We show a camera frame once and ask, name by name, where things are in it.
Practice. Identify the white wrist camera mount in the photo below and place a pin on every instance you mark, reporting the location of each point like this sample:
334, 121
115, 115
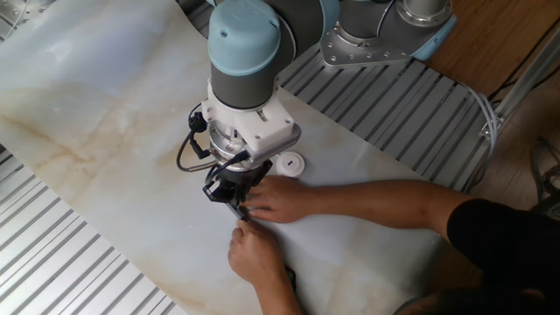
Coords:
258, 122

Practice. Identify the black chair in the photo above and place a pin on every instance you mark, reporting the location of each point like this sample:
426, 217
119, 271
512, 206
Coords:
547, 184

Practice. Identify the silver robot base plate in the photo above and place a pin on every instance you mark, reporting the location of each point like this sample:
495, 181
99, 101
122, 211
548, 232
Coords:
350, 54

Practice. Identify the silver grey UR5 robot arm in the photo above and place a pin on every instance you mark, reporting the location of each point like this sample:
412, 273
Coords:
245, 48

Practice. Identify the person's right forearm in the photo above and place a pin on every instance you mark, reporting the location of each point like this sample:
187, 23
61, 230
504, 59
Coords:
385, 205

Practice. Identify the aluminium frame post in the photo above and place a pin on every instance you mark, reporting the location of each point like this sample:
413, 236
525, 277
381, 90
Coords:
525, 81

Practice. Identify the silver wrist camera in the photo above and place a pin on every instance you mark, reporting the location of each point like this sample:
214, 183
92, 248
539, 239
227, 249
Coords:
280, 146

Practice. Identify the person's right hand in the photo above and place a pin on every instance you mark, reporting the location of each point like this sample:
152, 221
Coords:
280, 199

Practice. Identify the silver plate with screws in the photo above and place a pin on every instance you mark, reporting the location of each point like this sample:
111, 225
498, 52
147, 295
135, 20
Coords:
39, 6

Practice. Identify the dark grey USB docking station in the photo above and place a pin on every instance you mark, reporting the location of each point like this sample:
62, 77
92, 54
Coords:
238, 212

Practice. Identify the black shirt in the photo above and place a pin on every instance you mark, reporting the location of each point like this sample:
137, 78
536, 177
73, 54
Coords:
512, 236

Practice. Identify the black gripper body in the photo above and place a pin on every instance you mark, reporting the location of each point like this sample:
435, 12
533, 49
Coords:
238, 177

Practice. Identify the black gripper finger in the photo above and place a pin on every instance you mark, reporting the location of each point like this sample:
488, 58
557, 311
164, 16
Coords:
219, 192
258, 172

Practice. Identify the white round USB hub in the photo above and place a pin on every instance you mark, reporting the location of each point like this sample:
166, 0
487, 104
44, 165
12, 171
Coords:
289, 164

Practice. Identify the person's left forearm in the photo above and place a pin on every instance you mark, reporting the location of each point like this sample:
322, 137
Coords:
280, 302

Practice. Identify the person's left hand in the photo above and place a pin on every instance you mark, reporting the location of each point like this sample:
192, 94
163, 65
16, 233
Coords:
256, 258

